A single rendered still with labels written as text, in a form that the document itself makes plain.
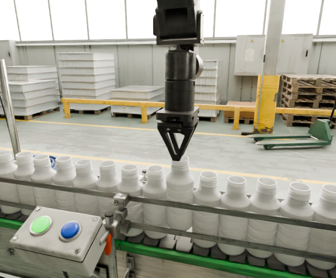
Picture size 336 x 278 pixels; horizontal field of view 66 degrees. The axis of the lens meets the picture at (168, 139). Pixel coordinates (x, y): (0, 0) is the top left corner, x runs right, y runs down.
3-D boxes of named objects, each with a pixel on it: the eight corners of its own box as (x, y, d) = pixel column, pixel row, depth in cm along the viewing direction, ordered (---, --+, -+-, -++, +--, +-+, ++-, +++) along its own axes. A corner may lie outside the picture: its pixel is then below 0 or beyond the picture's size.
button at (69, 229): (83, 226, 46) (80, 222, 45) (74, 241, 43) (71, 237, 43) (68, 224, 46) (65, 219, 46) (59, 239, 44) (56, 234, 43)
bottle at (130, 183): (128, 220, 66) (125, 160, 61) (149, 225, 64) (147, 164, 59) (115, 234, 61) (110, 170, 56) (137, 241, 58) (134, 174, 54)
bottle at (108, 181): (129, 220, 66) (125, 160, 61) (114, 234, 61) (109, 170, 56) (109, 214, 68) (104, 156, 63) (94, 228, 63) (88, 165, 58)
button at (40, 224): (54, 221, 47) (51, 216, 46) (44, 235, 45) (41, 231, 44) (40, 218, 48) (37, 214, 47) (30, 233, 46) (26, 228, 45)
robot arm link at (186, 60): (161, 45, 45) (193, 44, 43) (171, 48, 51) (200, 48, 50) (161, 85, 47) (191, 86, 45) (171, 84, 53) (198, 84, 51)
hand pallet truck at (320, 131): (321, 138, 468) (334, 72, 433) (343, 148, 417) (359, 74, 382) (244, 140, 456) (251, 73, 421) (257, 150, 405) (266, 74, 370)
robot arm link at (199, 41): (151, 11, 45) (201, 7, 42) (169, 22, 56) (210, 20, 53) (153, 81, 48) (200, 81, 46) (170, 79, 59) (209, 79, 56)
